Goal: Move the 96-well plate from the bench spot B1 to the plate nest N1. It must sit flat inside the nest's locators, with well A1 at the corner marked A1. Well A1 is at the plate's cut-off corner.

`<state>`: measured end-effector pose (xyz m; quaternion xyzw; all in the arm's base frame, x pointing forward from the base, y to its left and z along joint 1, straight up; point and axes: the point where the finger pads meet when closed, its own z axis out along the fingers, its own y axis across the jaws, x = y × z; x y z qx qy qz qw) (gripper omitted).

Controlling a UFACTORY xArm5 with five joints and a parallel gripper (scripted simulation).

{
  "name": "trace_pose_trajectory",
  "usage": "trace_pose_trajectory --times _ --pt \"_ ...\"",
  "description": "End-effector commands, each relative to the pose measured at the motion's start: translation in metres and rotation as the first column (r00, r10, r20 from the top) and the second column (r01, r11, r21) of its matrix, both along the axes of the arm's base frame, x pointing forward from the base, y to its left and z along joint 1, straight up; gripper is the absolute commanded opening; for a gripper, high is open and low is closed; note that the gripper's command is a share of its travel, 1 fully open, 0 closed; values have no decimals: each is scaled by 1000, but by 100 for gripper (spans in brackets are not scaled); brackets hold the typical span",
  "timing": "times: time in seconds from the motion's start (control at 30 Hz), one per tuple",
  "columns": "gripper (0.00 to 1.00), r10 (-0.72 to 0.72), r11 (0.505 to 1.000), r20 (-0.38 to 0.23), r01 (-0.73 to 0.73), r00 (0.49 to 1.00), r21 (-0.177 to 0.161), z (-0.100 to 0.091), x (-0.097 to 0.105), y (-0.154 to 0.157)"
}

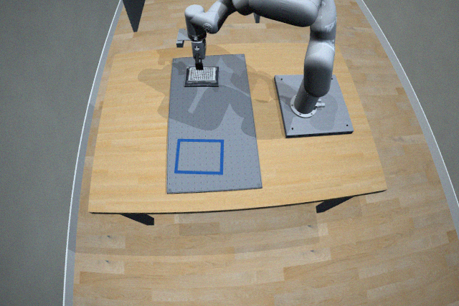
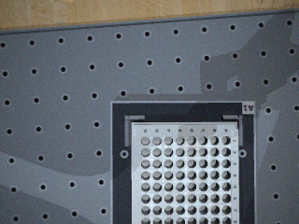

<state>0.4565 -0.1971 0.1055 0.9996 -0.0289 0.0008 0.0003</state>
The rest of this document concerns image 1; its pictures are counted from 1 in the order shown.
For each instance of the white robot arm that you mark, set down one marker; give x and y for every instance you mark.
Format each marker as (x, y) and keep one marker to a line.
(318, 63)

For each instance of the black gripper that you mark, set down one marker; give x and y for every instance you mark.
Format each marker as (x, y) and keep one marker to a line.
(198, 53)

